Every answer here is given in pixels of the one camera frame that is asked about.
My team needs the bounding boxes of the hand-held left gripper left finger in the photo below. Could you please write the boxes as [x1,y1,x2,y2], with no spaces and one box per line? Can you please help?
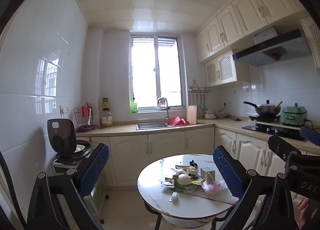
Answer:
[26,143,110,230]

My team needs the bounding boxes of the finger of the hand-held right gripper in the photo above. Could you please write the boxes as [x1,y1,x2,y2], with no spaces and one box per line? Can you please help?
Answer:
[268,134,302,163]
[299,126,320,147]

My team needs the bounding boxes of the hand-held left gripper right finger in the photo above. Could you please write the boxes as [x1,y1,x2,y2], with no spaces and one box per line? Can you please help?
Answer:
[213,145,298,230]

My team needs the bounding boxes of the person's right hand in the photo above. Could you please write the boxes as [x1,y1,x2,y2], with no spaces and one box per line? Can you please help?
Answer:
[297,197,312,230]

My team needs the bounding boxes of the black gas stove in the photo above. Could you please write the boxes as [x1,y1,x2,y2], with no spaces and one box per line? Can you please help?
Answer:
[241,122,307,142]

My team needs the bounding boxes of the small drink carton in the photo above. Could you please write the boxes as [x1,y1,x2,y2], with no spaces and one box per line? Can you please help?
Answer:
[200,167,216,182]

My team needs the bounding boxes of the light wooden board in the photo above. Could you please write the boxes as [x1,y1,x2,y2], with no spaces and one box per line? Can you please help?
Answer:
[247,119,304,131]

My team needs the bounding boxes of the clear plastic bag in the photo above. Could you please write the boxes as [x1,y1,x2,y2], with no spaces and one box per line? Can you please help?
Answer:
[202,180,229,195]

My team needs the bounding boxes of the green electric pot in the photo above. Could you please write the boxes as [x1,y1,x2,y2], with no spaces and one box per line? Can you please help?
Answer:
[280,103,308,127]

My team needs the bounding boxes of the black induction cooker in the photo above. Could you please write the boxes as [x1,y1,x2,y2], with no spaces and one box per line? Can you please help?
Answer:
[248,114,280,123]

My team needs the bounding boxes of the crumpled white paper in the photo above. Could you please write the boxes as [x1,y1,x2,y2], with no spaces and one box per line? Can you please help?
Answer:
[175,165,198,174]

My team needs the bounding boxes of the green checkered packet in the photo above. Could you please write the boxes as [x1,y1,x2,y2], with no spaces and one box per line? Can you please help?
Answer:
[175,177,205,194]

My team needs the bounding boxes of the rice cooker with open lid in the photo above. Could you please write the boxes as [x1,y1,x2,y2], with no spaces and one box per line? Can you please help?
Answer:
[47,119,92,163]

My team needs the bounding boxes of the white eggshell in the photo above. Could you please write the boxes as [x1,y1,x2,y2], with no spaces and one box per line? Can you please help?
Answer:
[177,174,192,185]

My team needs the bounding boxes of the round marble table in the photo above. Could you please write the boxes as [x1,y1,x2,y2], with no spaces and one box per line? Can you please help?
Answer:
[137,154,240,230]

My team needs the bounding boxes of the large glass jar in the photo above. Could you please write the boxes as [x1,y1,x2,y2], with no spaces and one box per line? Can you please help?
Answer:
[101,110,113,127]

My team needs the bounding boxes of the wooden cutting board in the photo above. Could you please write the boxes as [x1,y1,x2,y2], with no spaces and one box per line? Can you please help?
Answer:
[187,105,198,125]

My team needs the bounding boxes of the red plastic basin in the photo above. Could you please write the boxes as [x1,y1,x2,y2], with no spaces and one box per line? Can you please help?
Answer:
[169,117,190,127]

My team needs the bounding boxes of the steel kitchen sink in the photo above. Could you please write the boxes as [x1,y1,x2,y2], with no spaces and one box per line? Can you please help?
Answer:
[136,122,170,130]

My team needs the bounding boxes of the green soap bottle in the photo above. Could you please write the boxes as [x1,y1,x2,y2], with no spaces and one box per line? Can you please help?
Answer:
[130,96,139,113]

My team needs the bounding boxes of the steel kitchen faucet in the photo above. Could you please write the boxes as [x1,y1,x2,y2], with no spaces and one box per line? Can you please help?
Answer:
[157,97,170,124]

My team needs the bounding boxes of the grey range hood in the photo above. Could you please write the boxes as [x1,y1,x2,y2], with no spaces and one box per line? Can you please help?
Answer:
[232,27,312,67]

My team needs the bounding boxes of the cream lattice door cabinet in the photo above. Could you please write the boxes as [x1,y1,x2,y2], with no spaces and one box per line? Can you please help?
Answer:
[299,16,320,75]
[204,50,262,88]

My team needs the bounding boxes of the white framed window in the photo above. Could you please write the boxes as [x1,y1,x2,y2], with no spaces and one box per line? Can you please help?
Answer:
[129,33,187,113]

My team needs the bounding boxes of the wire dish rack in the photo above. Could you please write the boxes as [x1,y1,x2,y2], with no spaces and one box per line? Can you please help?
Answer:
[74,102,95,132]

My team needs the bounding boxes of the wall utensil rack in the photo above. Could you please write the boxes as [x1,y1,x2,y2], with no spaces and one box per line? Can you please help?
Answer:
[187,80,212,110]

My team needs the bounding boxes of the cream upper wall cabinets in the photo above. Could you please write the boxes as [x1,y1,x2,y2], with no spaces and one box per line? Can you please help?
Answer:
[195,0,304,64]

